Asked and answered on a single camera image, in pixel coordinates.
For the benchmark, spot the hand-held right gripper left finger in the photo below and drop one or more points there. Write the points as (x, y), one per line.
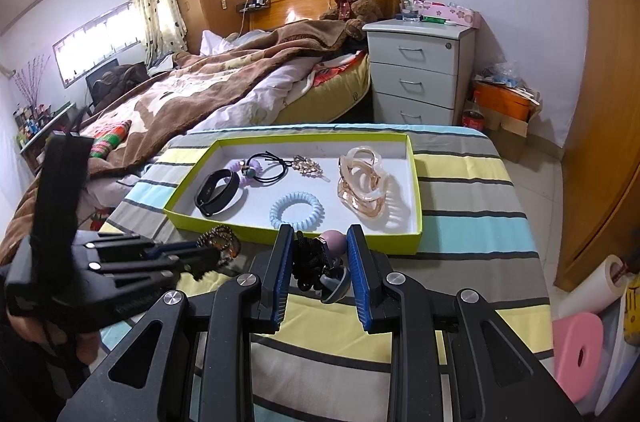
(280, 282)

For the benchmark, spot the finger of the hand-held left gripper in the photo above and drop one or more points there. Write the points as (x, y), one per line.
(125, 242)
(190, 259)

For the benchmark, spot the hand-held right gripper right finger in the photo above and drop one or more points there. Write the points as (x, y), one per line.
(357, 282)

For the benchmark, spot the black wristband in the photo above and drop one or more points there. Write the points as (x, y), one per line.
(205, 197)

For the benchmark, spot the green cardboard tray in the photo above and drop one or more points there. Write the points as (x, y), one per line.
(325, 192)

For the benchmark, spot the gold hair pin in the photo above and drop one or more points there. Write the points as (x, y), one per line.
(305, 165)

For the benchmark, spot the clear hair claw clip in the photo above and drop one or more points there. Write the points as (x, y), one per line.
(372, 155)

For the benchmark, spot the person's left forearm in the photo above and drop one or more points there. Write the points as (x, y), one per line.
(30, 387)

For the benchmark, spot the person's left hand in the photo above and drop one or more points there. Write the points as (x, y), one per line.
(87, 349)

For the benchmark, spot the cluttered shelf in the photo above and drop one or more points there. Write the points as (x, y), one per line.
(40, 127)

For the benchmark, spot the red green striped pillow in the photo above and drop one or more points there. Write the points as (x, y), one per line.
(110, 140)

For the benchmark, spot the striped cloth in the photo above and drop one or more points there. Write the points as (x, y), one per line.
(465, 212)

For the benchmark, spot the pink flower branches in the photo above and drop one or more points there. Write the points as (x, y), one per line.
(32, 82)

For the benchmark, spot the dark chair with clothes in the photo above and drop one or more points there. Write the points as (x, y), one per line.
(117, 80)

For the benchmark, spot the brown printed blanket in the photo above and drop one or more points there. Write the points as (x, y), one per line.
(175, 97)

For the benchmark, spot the window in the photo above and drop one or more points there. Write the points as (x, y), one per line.
(90, 42)

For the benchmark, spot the pale lilac quilt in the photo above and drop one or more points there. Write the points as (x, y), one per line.
(260, 97)

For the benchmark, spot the yellow mattress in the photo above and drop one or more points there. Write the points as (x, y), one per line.
(340, 97)

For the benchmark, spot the cola bottle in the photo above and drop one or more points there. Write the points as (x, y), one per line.
(472, 120)

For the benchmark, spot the cardboard box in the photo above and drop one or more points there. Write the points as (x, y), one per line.
(510, 135)

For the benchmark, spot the grey nightstand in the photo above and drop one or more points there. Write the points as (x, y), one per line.
(415, 72)

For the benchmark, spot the pink stool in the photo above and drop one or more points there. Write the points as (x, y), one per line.
(567, 342)

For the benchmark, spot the orange box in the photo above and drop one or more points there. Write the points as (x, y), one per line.
(500, 102)

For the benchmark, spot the dotted curtain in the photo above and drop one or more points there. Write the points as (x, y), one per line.
(155, 2)

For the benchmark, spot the white paper roll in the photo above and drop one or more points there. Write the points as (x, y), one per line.
(590, 292)

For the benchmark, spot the clear plastic bag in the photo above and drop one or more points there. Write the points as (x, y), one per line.
(497, 75)

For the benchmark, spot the power strip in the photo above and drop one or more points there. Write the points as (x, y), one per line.
(252, 6)

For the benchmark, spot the wooden bed headboard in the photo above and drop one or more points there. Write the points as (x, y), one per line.
(295, 7)

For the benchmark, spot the yellow toy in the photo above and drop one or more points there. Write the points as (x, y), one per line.
(632, 312)

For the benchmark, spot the glass cup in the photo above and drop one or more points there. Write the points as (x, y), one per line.
(410, 10)

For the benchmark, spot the pink flowered box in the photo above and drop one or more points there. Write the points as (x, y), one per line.
(460, 15)

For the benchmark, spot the large wooden wardrobe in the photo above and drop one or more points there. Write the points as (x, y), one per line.
(605, 102)

